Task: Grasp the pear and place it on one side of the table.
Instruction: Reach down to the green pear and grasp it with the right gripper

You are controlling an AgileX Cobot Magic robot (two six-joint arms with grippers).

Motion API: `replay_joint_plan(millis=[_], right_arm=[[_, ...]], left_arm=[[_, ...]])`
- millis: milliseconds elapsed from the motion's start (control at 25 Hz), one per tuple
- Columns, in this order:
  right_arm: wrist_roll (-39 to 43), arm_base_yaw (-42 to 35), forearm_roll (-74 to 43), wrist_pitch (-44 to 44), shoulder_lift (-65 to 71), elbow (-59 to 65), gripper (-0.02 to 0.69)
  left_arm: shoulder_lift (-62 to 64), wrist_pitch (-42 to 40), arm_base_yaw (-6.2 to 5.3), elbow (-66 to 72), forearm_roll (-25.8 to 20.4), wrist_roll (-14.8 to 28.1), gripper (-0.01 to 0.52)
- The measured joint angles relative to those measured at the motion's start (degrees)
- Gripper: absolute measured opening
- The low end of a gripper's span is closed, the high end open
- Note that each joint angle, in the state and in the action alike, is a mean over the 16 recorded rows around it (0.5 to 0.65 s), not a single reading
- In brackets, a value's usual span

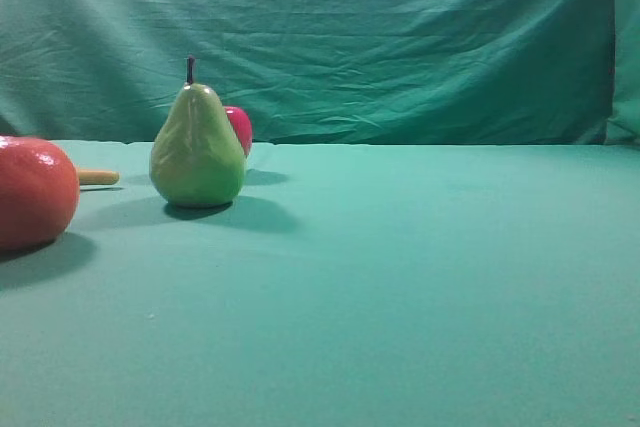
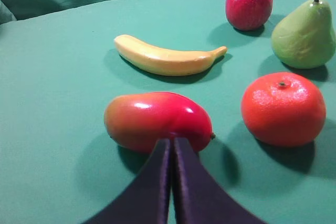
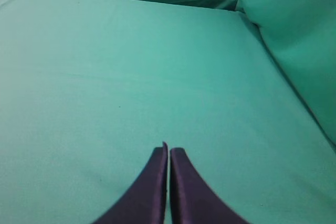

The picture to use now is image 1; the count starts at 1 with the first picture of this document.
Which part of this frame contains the green pear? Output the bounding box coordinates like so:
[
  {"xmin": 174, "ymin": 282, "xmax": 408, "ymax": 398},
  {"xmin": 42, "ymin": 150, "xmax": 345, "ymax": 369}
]
[{"xmin": 149, "ymin": 55, "xmax": 246, "ymax": 209}]

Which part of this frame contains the green table cloth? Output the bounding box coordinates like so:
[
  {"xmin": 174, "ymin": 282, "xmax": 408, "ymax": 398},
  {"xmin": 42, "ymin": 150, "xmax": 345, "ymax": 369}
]
[{"xmin": 1, "ymin": 140, "xmax": 639, "ymax": 426}]

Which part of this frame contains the red apple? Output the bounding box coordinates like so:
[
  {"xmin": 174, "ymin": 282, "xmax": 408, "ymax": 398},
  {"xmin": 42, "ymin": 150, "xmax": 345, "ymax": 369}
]
[{"xmin": 224, "ymin": 106, "xmax": 253, "ymax": 157}]

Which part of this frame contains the yellow banana tip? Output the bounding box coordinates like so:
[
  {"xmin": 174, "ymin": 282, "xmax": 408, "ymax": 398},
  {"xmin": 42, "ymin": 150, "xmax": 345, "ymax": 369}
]
[{"xmin": 77, "ymin": 169, "xmax": 120, "ymax": 185}]

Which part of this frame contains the green backdrop cloth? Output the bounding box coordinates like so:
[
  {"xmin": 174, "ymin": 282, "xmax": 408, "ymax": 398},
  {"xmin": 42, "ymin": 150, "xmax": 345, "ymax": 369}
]
[{"xmin": 1, "ymin": 0, "xmax": 639, "ymax": 144}]

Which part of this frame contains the orange round fruit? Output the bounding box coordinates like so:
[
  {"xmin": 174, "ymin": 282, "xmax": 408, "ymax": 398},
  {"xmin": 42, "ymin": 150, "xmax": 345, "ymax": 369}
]
[{"xmin": 1, "ymin": 135, "xmax": 79, "ymax": 252}]

